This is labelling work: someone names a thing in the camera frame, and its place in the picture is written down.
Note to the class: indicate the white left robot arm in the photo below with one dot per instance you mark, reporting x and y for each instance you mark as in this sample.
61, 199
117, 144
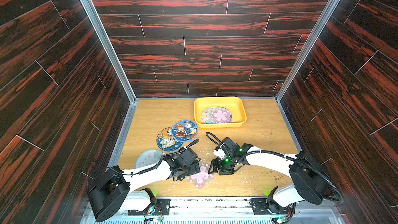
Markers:
122, 190

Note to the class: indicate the aluminium front rail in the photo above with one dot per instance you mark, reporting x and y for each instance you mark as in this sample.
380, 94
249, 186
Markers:
232, 210

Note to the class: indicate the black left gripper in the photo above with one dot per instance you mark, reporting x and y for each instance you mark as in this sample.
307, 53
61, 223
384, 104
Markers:
195, 169

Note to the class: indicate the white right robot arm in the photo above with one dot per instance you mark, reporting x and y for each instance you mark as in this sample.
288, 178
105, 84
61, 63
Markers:
307, 185

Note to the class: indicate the pink flower coaster front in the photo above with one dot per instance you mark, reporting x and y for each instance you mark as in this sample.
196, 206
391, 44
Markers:
222, 115

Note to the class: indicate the aluminium corner post left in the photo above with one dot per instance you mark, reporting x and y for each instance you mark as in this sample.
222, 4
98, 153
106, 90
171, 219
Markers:
107, 45

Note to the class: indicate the white colourful pattern coaster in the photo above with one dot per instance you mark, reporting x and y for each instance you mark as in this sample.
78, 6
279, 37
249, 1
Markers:
208, 115

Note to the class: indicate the pink flower coaster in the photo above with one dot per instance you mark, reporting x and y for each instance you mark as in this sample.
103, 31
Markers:
200, 179
222, 115

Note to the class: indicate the aluminium corner post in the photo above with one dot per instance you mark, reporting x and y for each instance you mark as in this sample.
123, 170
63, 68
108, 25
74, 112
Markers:
319, 26
107, 45

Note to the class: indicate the yellow plastic storage tray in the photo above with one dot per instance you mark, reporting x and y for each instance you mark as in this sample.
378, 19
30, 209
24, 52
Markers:
231, 103

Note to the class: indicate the blue red car coaster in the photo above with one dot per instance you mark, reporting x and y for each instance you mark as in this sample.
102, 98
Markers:
184, 131

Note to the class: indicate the blue cartoon animals coaster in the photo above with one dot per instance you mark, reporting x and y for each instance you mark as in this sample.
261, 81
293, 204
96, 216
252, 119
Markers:
166, 142

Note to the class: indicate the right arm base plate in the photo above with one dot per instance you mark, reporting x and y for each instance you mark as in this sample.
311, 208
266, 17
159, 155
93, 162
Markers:
266, 206

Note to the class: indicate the green bunny round coaster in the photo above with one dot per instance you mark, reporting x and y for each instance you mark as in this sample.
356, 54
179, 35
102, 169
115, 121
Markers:
148, 157

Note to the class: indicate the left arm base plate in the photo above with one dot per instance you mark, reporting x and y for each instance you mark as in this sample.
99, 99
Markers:
160, 208

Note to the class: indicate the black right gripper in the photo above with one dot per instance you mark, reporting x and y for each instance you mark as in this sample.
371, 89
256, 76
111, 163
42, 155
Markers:
222, 165

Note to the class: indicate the aluminium corner post right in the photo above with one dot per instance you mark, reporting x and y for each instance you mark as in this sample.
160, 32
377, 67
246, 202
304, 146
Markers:
319, 26

